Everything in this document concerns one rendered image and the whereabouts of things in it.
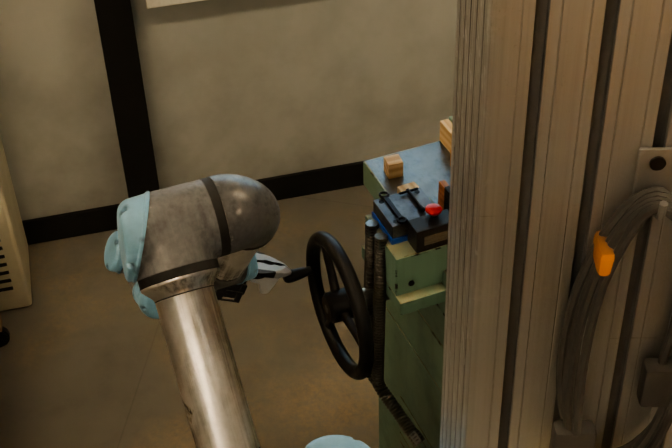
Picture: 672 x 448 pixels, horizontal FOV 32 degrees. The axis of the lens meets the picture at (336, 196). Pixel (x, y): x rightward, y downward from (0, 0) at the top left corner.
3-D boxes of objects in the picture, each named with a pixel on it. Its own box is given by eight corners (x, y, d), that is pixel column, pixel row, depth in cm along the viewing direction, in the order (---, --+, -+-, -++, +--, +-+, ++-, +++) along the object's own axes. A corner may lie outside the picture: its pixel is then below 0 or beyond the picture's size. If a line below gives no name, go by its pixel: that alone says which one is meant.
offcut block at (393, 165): (398, 167, 239) (398, 153, 237) (403, 176, 237) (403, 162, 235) (383, 170, 239) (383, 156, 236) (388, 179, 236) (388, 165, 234)
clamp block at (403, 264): (364, 250, 224) (363, 213, 218) (428, 231, 228) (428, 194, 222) (396, 298, 213) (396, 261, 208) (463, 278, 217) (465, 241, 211)
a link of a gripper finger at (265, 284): (281, 291, 228) (239, 285, 224) (293, 266, 226) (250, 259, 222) (287, 300, 226) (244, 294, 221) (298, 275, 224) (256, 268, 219)
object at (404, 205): (371, 216, 218) (371, 193, 214) (425, 201, 221) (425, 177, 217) (401, 259, 208) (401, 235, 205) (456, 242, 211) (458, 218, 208)
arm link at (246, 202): (284, 147, 168) (240, 232, 214) (210, 166, 165) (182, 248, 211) (309, 223, 165) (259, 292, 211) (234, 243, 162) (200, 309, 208)
